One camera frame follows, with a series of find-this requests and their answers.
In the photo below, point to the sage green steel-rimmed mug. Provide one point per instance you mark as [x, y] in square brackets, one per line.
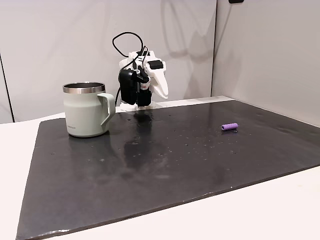
[83, 112]

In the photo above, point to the black rubber mat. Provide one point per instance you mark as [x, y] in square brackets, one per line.
[160, 170]

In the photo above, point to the black camera box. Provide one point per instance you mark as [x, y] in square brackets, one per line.
[128, 86]

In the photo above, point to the purple pen grip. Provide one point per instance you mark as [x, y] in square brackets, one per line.
[229, 126]

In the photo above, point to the black wall-mounted object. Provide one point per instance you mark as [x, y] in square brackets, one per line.
[236, 1]

